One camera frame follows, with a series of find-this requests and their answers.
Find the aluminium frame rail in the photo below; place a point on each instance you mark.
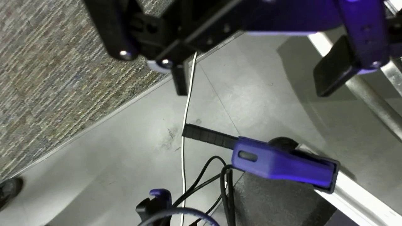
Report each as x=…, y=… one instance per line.
x=377, y=100
x=356, y=196

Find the dark textured mat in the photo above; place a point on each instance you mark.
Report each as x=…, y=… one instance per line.
x=271, y=204

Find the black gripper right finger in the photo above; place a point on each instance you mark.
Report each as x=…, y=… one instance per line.
x=364, y=37

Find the grey robot stand platform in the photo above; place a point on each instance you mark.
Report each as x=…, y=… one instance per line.
x=126, y=167

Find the dark bar clamp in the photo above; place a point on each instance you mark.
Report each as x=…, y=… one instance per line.
x=284, y=163

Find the black shoe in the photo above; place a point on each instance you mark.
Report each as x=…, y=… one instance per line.
x=9, y=192

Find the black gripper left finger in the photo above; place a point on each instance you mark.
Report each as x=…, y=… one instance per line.
x=138, y=29

